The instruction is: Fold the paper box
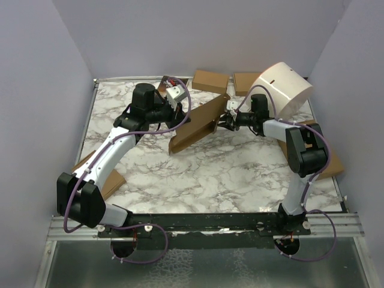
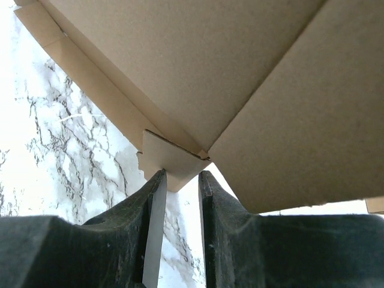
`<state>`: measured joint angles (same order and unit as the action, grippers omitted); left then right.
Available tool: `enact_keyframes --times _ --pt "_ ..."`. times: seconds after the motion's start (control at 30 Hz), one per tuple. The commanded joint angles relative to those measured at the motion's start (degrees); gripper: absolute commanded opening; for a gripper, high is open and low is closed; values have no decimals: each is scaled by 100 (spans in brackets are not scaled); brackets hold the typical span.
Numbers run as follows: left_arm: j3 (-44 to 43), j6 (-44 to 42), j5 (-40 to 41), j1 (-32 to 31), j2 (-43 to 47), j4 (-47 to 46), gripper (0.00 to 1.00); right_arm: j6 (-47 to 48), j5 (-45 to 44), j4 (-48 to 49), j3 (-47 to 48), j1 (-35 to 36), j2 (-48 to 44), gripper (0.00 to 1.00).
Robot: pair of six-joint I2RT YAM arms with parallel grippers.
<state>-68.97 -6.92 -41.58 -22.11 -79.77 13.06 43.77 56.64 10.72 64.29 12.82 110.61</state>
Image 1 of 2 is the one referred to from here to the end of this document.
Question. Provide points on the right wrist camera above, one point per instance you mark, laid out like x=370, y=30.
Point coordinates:
x=232, y=107

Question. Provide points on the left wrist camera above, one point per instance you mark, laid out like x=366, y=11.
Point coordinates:
x=175, y=94

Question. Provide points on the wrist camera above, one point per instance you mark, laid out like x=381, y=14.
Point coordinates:
x=175, y=94
x=232, y=107

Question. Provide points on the Three Days To See book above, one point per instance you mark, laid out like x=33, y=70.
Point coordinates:
x=166, y=82

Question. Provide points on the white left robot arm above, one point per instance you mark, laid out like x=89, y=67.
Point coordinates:
x=79, y=193

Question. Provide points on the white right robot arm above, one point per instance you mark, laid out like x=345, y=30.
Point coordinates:
x=291, y=212

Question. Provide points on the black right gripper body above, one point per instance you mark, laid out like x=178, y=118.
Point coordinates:
x=243, y=119

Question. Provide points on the cardboard box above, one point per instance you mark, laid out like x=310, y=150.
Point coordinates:
x=113, y=182
x=243, y=82
x=307, y=154
x=210, y=82
x=203, y=121

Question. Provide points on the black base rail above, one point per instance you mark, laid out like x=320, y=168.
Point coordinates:
x=206, y=231

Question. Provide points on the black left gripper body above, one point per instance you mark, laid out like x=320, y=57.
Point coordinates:
x=166, y=113

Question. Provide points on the white cylindrical drum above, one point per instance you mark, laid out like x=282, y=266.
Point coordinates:
x=289, y=91

